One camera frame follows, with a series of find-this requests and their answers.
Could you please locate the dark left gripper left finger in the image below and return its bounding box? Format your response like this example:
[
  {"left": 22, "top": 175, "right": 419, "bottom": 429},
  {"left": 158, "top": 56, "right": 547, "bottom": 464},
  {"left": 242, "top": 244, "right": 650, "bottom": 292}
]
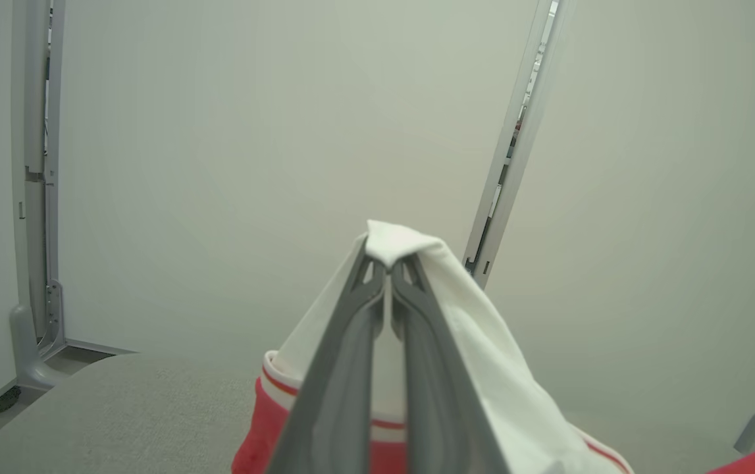
[{"left": 265, "top": 240, "right": 386, "bottom": 474}]

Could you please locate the grey corner partition post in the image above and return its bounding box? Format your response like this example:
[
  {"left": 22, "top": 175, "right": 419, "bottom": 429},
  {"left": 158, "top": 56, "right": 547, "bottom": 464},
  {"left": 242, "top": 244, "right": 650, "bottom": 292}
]
[{"left": 10, "top": 0, "right": 68, "bottom": 389}]

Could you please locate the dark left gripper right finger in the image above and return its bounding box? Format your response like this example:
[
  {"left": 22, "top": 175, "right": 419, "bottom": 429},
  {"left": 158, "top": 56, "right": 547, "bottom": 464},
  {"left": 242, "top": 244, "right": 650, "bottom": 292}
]
[{"left": 390, "top": 253, "right": 509, "bottom": 474}]

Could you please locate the grey partition base rail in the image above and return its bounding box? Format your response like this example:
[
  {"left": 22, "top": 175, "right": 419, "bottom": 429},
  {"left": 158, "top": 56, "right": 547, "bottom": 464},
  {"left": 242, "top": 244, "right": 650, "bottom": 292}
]
[{"left": 65, "top": 338, "right": 138, "bottom": 357}]

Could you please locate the red jersey black lettering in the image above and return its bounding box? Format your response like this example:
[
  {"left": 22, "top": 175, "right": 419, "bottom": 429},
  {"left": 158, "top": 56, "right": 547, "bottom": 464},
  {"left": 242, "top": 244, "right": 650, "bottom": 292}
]
[{"left": 231, "top": 221, "right": 755, "bottom": 474}]

